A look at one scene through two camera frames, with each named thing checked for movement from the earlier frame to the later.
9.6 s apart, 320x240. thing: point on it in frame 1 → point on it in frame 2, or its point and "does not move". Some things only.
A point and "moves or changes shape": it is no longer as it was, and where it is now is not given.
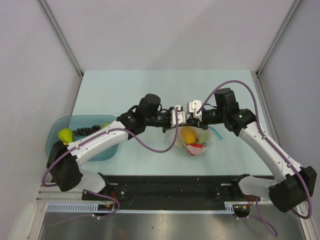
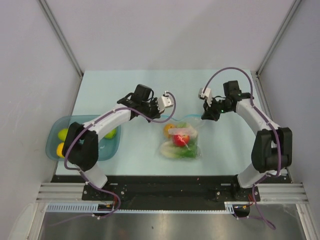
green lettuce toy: (203, 137) → (191, 150)
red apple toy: (194, 149) → (180, 140)
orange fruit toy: (188, 135) moves or changes shape
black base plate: (176, 190) does not move
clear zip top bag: (195, 140) moves or changes shape
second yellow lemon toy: (66, 135) does not move
